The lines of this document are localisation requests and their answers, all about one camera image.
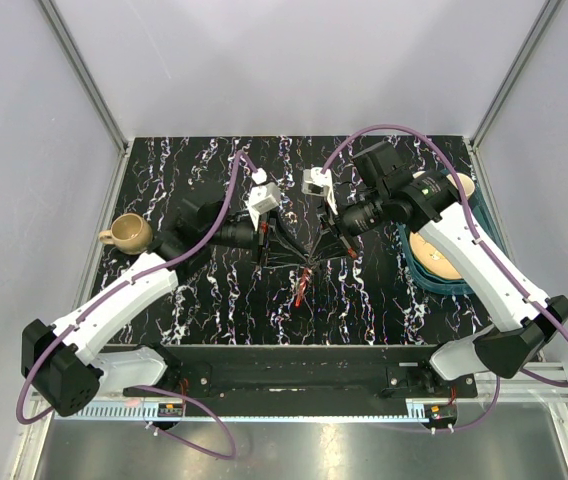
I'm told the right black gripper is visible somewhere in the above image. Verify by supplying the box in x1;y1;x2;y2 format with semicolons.
308;187;389;265

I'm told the purple floor cable left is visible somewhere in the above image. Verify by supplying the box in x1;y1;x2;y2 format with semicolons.
138;389;240;461

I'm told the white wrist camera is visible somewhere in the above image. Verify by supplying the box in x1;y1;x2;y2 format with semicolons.
301;167;338;215
246;182;281;230

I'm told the cream patterned plate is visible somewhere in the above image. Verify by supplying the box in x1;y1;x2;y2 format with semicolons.
408;233;462;281

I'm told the purple floor cable right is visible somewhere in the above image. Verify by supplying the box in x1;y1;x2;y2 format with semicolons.
378;374;503;436

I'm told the purple floor cable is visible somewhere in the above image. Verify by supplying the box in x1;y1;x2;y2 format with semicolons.
138;389;240;461
378;374;503;436

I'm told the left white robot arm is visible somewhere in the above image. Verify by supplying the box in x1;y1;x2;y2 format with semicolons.
21;199;308;417

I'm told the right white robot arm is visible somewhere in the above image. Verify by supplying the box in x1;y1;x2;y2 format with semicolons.
302;141;568;397

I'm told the black base bar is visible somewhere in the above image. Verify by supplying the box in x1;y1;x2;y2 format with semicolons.
151;345;477;418

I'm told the right aluminium frame post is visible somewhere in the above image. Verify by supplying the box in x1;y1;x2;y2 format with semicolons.
469;0;564;150

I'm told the red grey key holder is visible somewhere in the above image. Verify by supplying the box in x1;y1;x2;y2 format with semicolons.
294;267;313;308

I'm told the aluminium frame post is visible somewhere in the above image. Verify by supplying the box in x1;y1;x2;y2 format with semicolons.
469;0;564;150
35;0;129;153

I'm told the tan ceramic mug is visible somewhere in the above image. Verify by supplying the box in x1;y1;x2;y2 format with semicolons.
98;213;153;255

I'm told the left aluminium frame post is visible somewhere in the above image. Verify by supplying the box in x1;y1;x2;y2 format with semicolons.
35;0;129;153

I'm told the teal plastic bin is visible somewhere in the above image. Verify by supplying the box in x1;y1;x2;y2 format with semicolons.
398;190;503;296

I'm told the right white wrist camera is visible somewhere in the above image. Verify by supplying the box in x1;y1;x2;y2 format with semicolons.
301;167;338;215

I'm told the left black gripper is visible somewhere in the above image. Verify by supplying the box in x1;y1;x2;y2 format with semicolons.
206;208;309;270

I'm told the yellow mug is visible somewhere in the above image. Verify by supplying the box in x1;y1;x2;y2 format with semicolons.
447;173;476;202

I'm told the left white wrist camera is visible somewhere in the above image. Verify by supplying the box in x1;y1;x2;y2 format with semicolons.
246;182;281;230

